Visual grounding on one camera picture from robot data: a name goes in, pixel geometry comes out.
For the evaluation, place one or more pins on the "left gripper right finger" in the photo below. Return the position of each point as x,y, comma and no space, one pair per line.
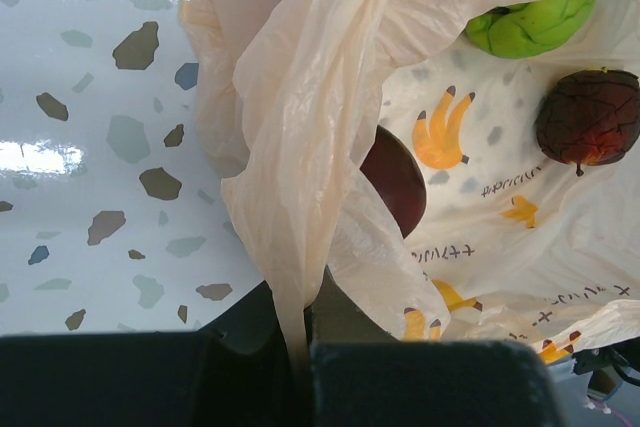
361,376

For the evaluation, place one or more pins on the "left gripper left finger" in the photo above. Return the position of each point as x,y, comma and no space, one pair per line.
232,372

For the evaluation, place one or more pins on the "orange banana-print plastic bag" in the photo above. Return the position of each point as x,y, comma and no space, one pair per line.
464,170

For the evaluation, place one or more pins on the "green lime fruit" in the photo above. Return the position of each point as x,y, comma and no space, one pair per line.
528,29

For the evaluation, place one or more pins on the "dark red plum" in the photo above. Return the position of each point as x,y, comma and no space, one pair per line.
393,172

